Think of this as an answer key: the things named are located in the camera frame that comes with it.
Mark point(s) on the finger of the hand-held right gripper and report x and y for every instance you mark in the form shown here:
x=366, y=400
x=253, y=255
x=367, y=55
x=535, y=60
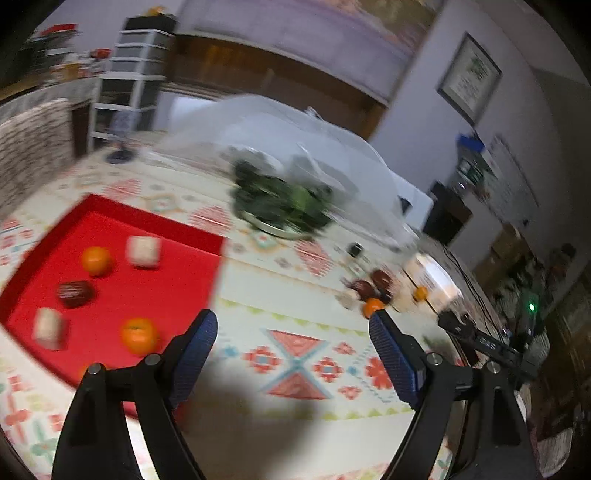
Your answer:
x=480, y=341

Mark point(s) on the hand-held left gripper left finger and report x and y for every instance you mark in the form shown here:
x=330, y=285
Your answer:
x=196, y=355

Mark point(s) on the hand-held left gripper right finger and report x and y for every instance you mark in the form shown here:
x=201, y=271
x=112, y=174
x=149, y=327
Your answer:
x=392, y=360

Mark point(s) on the mandarin orange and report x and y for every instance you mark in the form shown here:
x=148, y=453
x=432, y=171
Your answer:
x=371, y=307
x=138, y=336
x=420, y=293
x=97, y=261

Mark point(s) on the white candy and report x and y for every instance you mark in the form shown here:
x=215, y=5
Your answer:
x=144, y=250
x=48, y=328
x=348, y=299

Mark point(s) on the dark brown candy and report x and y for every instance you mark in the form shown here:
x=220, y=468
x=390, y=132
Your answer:
x=75, y=294
x=381, y=278
x=362, y=288

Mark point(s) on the red tray box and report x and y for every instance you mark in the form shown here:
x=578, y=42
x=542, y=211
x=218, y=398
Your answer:
x=175, y=277

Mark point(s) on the cardboard box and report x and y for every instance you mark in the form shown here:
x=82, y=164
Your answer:
x=503, y=249

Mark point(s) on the small black object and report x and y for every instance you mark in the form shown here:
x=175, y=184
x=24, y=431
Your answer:
x=354, y=249

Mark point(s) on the black speaker box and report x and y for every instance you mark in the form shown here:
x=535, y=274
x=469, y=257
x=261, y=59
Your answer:
x=445, y=214

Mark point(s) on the metal plate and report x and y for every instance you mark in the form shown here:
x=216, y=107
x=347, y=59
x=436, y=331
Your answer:
x=272, y=228

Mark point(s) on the plate of green vegetables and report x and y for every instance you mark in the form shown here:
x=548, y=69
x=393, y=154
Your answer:
x=277, y=196

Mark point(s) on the blue container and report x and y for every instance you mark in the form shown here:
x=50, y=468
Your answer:
x=470, y=152

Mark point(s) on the phone stand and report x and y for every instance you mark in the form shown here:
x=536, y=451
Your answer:
x=121, y=138

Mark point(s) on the mesh food cover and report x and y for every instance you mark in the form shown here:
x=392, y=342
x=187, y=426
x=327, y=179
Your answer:
x=277, y=134

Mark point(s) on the framed picture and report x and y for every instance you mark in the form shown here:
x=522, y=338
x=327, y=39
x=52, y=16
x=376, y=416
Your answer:
x=471, y=78

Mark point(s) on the chair with patterned cover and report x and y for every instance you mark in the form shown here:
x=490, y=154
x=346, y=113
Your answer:
x=32, y=147

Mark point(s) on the white plastic drawer unit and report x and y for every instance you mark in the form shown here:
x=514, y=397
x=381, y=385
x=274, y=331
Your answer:
x=134, y=69

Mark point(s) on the wooden cabinet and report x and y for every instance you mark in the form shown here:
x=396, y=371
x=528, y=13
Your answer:
x=277, y=74

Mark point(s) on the grey patterned table cover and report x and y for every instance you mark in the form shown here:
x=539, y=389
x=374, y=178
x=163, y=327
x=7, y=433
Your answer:
x=46, y=92

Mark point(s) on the red flat box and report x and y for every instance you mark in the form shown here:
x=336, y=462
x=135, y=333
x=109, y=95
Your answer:
x=60, y=28

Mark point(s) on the white wall board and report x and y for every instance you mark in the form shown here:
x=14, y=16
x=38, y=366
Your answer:
x=510, y=180

